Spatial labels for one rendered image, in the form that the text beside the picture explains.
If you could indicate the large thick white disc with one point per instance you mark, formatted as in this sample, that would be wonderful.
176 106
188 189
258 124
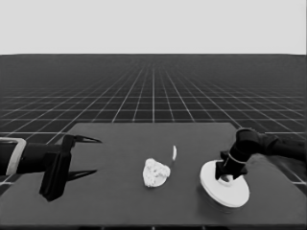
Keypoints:
233 195

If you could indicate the small white T-shaped piece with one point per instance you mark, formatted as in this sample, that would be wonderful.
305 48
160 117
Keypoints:
174 153

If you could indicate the white round carrier with pins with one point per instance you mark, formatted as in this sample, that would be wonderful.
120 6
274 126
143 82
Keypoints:
159 182

